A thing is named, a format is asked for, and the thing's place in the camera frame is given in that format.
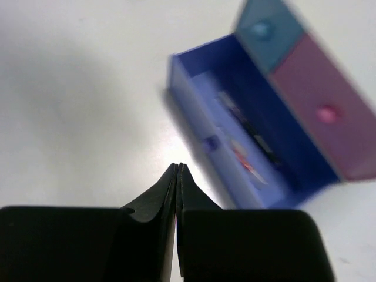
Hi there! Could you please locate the blue white pen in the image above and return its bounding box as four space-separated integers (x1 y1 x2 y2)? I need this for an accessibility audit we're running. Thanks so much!
217 90 282 168

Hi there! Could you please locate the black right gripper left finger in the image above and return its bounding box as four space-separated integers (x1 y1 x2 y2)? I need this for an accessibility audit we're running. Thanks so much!
1 164 178 281

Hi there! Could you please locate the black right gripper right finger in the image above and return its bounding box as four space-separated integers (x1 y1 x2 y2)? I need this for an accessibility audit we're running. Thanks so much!
176 164 334 282

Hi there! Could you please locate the red pen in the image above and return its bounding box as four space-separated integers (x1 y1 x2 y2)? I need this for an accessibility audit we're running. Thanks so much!
230 139 267 185

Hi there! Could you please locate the light blue small drawer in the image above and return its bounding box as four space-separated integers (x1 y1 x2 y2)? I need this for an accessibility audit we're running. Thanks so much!
235 0 304 73

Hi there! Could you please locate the blue wide bottom drawer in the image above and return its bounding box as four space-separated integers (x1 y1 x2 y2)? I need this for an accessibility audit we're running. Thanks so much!
168 35 339 209

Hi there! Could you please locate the pink small drawer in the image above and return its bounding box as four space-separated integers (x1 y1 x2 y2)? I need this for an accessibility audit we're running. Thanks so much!
270 34 375 181

